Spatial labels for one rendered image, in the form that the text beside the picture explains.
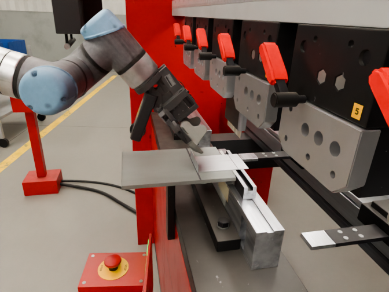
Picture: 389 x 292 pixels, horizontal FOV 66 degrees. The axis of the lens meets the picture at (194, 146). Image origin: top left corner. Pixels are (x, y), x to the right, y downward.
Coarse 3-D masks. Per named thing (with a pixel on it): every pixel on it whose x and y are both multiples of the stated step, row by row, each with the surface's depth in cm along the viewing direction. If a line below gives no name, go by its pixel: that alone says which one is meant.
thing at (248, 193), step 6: (228, 150) 84; (240, 174) 74; (246, 174) 72; (240, 180) 69; (246, 180) 70; (234, 186) 72; (240, 186) 68; (246, 186) 67; (252, 186) 67; (240, 192) 69; (246, 192) 67; (252, 192) 67; (246, 198) 67; (252, 198) 68
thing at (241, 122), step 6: (228, 102) 75; (228, 108) 76; (234, 108) 71; (228, 114) 76; (234, 114) 71; (240, 114) 68; (228, 120) 76; (234, 120) 71; (240, 120) 69; (246, 120) 69; (234, 126) 72; (240, 126) 70; (234, 132) 75; (240, 132) 71; (240, 138) 71
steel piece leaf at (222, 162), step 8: (192, 152) 77; (192, 160) 77; (200, 160) 77; (208, 160) 77; (216, 160) 78; (224, 160) 78; (200, 168) 73; (208, 168) 74; (216, 168) 74; (224, 168) 74; (232, 168) 74
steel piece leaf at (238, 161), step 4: (232, 156) 80; (236, 156) 80; (232, 160) 78; (236, 160) 78; (240, 160) 78; (236, 164) 76; (240, 164) 76; (244, 164) 76; (240, 168) 74; (244, 168) 74; (248, 168) 74
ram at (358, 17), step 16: (272, 0) 44; (288, 0) 40; (304, 0) 36; (320, 0) 33; (336, 0) 31; (352, 0) 29; (368, 0) 27; (384, 0) 25; (192, 16) 97; (208, 16) 78; (224, 16) 66; (240, 16) 56; (256, 16) 50; (272, 16) 44; (288, 16) 40; (304, 16) 36; (320, 16) 33; (336, 16) 31; (352, 16) 29; (368, 16) 27; (384, 16) 25
